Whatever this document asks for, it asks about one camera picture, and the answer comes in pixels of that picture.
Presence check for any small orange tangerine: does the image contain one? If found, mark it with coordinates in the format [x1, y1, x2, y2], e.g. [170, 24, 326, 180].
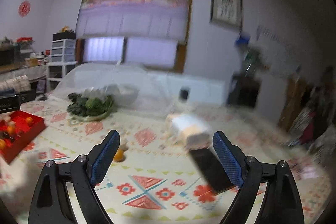
[0, 139, 6, 150]

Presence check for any yellow-orange tangerine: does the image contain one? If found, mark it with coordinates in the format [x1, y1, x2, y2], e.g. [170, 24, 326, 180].
[6, 125, 15, 136]

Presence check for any red tray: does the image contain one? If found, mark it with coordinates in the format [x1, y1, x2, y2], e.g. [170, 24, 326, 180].
[1, 110, 46, 164]

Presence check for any black smartphone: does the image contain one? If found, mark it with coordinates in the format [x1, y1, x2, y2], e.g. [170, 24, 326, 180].
[189, 148, 235, 195]

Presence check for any plate of green spinach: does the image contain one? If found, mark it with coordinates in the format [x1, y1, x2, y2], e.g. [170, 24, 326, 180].
[67, 93, 117, 122]

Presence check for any patterned tablecloth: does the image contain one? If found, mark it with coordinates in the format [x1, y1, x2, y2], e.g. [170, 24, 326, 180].
[1, 97, 332, 223]

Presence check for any Face tissue pack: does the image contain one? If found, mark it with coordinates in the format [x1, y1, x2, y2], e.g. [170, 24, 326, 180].
[165, 113, 213, 150]

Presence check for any black box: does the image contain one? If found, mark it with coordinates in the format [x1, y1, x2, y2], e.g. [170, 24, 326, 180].
[227, 74, 261, 109]

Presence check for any white mesh food cover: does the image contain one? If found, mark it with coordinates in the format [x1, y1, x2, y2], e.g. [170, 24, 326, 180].
[52, 63, 173, 115]

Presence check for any white drawer cabinet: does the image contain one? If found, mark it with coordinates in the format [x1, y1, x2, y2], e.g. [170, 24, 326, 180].
[47, 39, 77, 92]

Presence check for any small black device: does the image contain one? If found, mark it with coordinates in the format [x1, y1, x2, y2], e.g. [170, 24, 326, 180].
[179, 87, 190, 101]

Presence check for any clear water bottle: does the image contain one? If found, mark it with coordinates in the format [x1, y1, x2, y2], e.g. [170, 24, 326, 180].
[235, 32, 265, 78]

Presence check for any framed calligraphy picture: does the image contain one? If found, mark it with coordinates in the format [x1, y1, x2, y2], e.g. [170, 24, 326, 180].
[210, 0, 243, 30]

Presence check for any printed roller blind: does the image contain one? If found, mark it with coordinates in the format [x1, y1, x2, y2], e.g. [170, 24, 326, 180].
[76, 0, 191, 44]

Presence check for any red paper wall decoration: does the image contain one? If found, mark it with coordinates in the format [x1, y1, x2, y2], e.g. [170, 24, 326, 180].
[18, 1, 31, 18]

